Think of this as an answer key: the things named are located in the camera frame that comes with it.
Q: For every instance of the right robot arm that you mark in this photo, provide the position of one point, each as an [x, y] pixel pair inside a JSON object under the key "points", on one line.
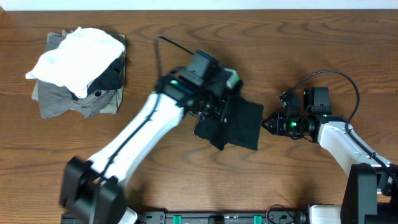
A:
{"points": [[371, 191]]}

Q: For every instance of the black folded garment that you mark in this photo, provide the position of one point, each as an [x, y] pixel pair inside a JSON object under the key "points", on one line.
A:
{"points": [[110, 79]]}

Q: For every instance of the olive folded garment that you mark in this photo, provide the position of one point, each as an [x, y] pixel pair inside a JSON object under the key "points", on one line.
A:
{"points": [[119, 90]]}

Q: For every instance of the grey folded garment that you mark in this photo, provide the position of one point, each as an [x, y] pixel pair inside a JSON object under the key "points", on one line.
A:
{"points": [[55, 100]]}

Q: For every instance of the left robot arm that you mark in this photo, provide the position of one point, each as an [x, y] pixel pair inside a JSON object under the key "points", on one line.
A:
{"points": [[93, 190]]}

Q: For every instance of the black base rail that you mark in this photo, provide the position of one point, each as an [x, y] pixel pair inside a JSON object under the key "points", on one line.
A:
{"points": [[273, 216]]}

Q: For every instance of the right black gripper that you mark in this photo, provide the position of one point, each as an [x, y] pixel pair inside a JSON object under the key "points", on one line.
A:
{"points": [[277, 127]]}

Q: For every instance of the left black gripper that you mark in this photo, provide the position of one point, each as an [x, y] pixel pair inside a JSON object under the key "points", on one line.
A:
{"points": [[217, 113]]}

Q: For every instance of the black t-shirt with logo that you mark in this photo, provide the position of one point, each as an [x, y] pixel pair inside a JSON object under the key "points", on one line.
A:
{"points": [[242, 126]]}

